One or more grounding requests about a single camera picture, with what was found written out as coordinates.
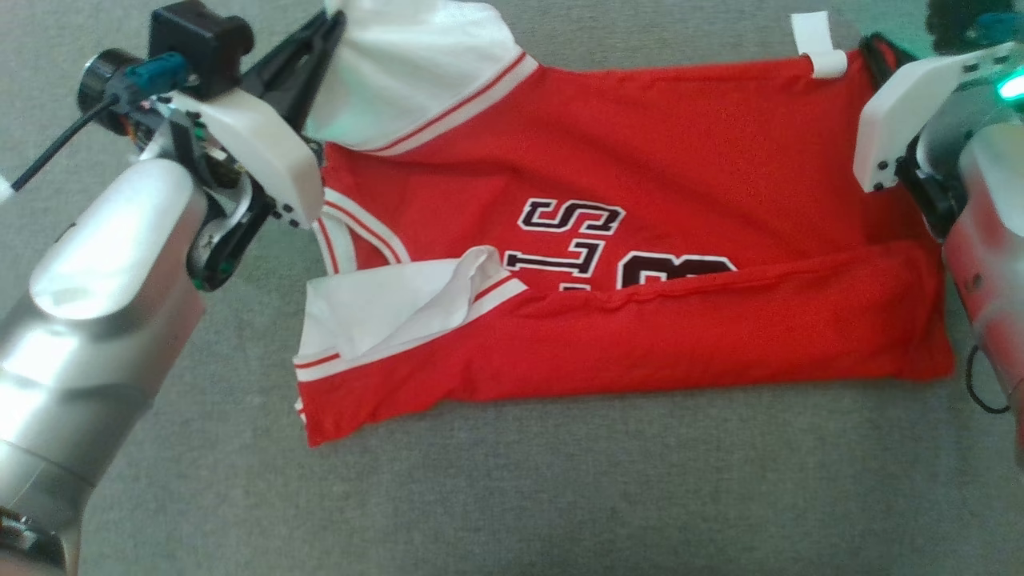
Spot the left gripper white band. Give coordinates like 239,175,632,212
171,9,348,291

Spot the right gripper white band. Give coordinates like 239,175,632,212
852,31,1024,242

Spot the red jersey with white sleeves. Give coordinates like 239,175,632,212
293,0,955,449

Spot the large grey sofa seat cushion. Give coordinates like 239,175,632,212
0,0,1024,576

